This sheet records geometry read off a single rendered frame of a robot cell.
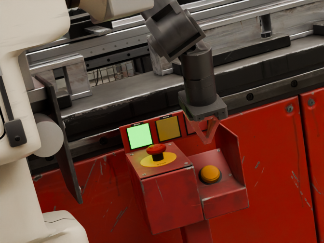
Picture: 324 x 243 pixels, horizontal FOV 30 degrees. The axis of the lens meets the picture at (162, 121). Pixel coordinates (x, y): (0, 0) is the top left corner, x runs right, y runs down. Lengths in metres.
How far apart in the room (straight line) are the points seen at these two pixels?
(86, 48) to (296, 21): 0.56
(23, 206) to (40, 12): 0.20
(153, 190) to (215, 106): 0.19
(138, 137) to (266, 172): 0.39
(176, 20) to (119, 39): 0.67
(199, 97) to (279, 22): 0.55
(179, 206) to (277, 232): 0.47
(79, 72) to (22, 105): 0.83
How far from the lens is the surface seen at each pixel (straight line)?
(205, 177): 1.22
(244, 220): 1.51
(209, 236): 1.26
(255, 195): 1.51
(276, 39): 1.52
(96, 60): 1.68
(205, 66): 1.07
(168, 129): 1.26
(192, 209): 1.16
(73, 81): 1.40
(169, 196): 1.14
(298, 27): 1.62
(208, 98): 1.10
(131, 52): 1.70
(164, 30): 1.04
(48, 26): 0.57
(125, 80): 1.49
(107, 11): 0.67
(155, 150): 1.16
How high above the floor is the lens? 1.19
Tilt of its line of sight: 16 degrees down
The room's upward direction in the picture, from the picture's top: 12 degrees counter-clockwise
